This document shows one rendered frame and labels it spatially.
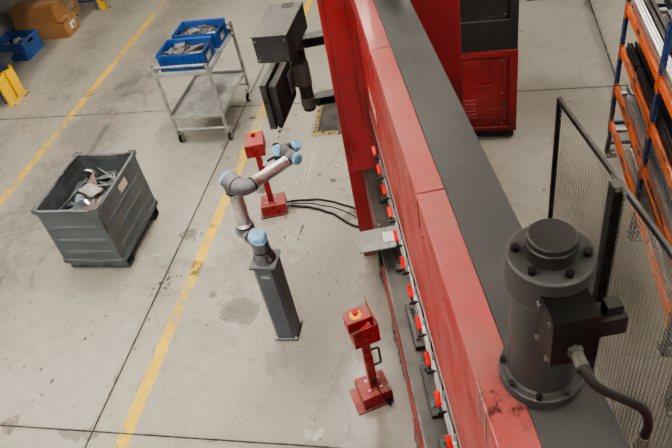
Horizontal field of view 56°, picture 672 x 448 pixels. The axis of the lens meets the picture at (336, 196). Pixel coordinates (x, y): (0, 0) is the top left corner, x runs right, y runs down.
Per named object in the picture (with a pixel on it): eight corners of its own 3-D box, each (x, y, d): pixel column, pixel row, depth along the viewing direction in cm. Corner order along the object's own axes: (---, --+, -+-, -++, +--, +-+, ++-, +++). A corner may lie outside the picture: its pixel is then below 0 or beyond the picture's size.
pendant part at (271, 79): (284, 95, 482) (274, 53, 459) (299, 95, 479) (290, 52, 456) (269, 129, 449) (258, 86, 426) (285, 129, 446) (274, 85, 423)
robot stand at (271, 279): (274, 340, 462) (248, 268, 413) (279, 320, 475) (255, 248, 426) (298, 341, 458) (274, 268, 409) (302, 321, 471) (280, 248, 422)
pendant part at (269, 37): (293, 105, 496) (269, 3, 442) (323, 104, 490) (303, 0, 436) (277, 143, 459) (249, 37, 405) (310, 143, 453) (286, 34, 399)
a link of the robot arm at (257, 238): (259, 257, 405) (254, 242, 396) (247, 248, 413) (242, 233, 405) (274, 247, 410) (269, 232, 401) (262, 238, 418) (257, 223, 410)
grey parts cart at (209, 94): (202, 99, 751) (177, 25, 691) (254, 96, 737) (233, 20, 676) (177, 144, 685) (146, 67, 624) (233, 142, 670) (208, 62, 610)
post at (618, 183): (568, 442, 371) (608, 180, 244) (577, 440, 371) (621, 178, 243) (572, 450, 367) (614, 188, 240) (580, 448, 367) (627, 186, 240)
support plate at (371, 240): (356, 233, 390) (355, 232, 390) (397, 225, 390) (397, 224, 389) (359, 254, 376) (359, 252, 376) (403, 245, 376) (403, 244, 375)
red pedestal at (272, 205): (260, 205, 583) (237, 132, 530) (287, 200, 582) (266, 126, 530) (261, 219, 568) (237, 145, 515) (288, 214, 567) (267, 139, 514)
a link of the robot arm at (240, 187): (237, 191, 371) (301, 149, 391) (227, 184, 378) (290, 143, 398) (243, 206, 378) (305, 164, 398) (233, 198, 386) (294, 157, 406)
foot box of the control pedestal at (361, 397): (348, 391, 420) (345, 380, 413) (383, 377, 424) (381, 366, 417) (359, 416, 405) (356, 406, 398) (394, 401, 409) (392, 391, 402)
